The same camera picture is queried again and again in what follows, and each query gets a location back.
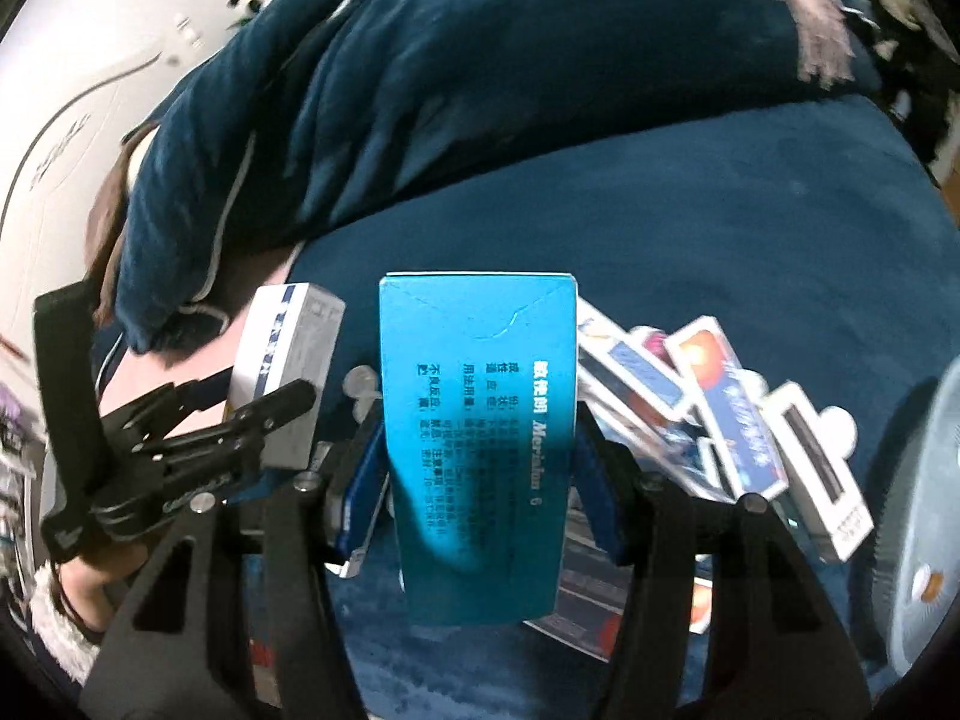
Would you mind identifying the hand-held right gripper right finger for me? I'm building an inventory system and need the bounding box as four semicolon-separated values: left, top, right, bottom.
574;412;878;720

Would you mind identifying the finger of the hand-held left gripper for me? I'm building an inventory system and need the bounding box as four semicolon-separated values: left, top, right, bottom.
131;379;317;481
105;367;237;443

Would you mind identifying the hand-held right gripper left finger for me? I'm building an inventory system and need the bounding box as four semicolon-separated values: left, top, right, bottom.
79;367;391;720

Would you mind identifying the white box with blue stripe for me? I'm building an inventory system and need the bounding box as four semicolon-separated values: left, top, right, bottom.
225;283;347;470

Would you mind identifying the blue medicine box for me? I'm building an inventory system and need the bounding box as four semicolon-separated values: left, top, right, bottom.
379;272;580;627

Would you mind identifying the person's left forearm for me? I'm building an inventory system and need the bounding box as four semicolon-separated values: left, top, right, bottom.
30;540;151;683

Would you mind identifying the pile of medicine boxes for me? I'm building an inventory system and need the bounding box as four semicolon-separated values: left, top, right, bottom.
521;298;878;667

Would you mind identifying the brown cloth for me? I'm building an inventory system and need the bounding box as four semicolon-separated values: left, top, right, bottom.
82;120;162;323

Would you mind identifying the blue plush mat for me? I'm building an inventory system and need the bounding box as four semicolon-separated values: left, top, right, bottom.
247;90;960;720

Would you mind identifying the white wardrobe door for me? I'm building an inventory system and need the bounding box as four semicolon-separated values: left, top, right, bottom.
0;0;316;361

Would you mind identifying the grey round fan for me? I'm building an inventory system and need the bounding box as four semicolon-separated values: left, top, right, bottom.
851;356;960;680

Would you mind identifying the dark blue blanket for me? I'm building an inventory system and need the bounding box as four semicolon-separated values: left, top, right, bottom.
112;0;886;353

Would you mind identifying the pink fringed cloth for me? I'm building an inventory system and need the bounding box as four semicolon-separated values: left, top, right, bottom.
712;0;856;87

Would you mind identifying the dark cloth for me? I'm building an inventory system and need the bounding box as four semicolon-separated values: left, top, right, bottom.
855;0;960;166

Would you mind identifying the white cable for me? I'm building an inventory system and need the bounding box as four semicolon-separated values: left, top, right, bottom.
97;0;436;391

